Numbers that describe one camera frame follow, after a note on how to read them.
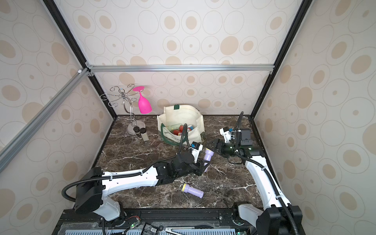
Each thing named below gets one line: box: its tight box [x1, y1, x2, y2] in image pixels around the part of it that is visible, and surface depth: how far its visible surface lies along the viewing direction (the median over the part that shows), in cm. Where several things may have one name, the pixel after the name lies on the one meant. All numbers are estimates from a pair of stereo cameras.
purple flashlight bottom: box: [181, 183, 205, 199], surface depth 81 cm
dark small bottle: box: [133, 126, 141, 135], surface depth 102 cm
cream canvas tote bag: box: [156, 104, 206, 146], surface depth 101 cm
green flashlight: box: [166, 124, 180, 131], surface depth 106 cm
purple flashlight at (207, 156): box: [203, 147, 215, 173], surface depth 74 cm
